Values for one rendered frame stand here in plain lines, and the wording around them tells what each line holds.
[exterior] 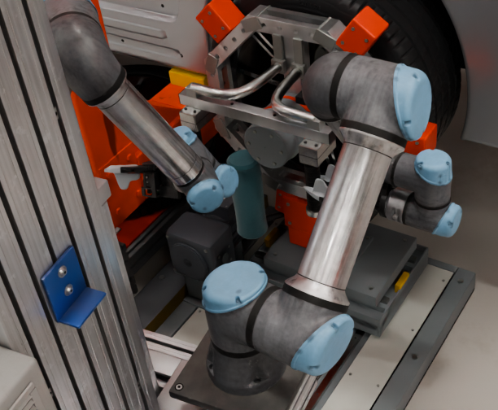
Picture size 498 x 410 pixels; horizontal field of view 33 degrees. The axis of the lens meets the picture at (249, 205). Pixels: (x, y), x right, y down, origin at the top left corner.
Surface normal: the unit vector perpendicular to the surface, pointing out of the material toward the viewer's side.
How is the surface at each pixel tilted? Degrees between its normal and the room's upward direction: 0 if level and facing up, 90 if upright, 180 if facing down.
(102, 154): 90
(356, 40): 90
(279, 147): 90
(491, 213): 0
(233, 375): 72
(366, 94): 47
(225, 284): 7
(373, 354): 0
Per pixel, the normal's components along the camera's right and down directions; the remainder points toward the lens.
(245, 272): -0.21, -0.80
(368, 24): 0.40, -0.47
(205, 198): 0.28, 0.59
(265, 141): -0.54, 0.58
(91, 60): 0.32, 0.09
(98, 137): 0.84, 0.28
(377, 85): -0.44, -0.24
